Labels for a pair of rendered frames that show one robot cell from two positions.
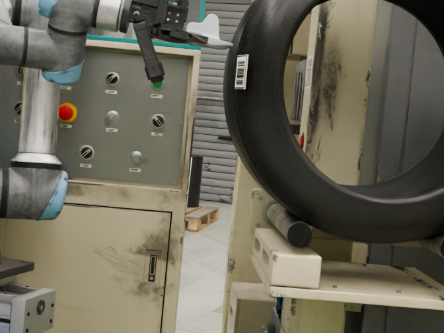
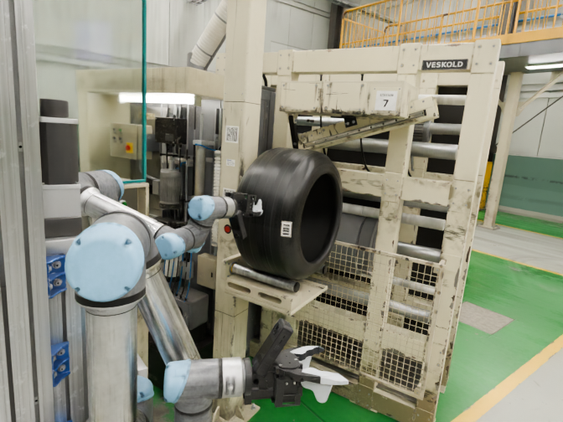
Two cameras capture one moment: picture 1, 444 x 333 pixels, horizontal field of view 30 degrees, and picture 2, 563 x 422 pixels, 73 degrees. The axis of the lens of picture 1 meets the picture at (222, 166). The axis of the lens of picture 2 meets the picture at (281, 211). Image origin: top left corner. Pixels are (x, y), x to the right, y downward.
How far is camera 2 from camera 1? 1.42 m
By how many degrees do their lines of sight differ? 56
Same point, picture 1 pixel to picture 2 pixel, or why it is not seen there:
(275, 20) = (297, 203)
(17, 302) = (142, 371)
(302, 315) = (237, 305)
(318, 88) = not seen: hidden behind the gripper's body
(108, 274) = not seen: hidden behind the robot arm
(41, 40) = (198, 234)
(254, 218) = (226, 273)
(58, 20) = (208, 222)
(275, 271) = (291, 305)
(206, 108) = not seen: outside the picture
